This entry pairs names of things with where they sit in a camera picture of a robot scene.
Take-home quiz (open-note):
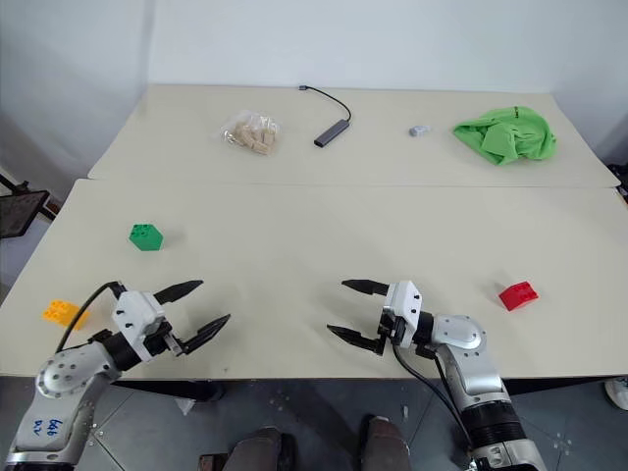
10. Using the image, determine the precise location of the grey usb hub with cable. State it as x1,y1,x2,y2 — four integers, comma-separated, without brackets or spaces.
296,83,352,148

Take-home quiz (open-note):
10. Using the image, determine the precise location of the green toy brick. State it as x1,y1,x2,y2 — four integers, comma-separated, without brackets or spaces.
128,223,164,252

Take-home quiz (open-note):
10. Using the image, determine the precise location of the red toy brick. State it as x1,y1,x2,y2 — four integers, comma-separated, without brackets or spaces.
497,280,541,312

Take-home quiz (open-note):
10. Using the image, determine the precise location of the orange toy brick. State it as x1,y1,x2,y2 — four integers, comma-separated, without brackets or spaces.
39,299,90,332

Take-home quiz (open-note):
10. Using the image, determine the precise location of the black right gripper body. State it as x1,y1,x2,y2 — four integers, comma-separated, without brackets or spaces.
376,305,406,350

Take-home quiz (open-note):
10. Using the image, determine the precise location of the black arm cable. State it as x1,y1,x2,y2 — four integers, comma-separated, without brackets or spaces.
392,342,475,450
54,280,127,353

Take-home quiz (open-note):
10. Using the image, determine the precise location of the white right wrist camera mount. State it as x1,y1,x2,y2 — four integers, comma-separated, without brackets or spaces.
382,280,424,349

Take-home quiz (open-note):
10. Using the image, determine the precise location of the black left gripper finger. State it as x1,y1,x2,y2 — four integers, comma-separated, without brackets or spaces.
152,280,205,305
176,314,232,356

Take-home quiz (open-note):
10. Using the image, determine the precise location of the black mesh chair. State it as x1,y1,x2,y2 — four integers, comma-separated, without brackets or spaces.
0,166,62,240

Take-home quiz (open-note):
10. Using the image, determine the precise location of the black object at edge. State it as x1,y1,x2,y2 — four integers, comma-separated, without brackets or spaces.
606,162,628,202

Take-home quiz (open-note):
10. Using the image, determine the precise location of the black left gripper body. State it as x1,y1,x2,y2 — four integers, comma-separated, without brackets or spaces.
142,319,185,358

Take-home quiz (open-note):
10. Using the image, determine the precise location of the crumpled green cloth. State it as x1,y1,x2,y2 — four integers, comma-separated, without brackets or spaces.
451,104,557,167

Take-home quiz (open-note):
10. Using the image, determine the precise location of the white shoe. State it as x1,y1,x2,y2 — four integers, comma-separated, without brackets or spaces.
603,376,628,410

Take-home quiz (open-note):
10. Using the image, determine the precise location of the bag of wooden blocks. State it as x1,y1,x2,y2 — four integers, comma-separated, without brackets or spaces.
219,110,283,158

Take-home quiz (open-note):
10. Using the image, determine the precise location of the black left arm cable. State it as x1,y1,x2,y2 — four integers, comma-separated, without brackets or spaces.
54,280,127,353

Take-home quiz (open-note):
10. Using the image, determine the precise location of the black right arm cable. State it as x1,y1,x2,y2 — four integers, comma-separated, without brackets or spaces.
392,342,475,450

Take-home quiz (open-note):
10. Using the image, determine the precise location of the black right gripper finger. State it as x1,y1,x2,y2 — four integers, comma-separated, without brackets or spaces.
326,323,385,355
340,279,392,298

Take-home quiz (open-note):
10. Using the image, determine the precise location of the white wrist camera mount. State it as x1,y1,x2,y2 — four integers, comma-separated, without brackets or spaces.
110,289,167,363
382,280,424,349

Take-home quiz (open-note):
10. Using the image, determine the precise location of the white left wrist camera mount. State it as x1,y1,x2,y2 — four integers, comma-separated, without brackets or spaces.
110,289,167,363

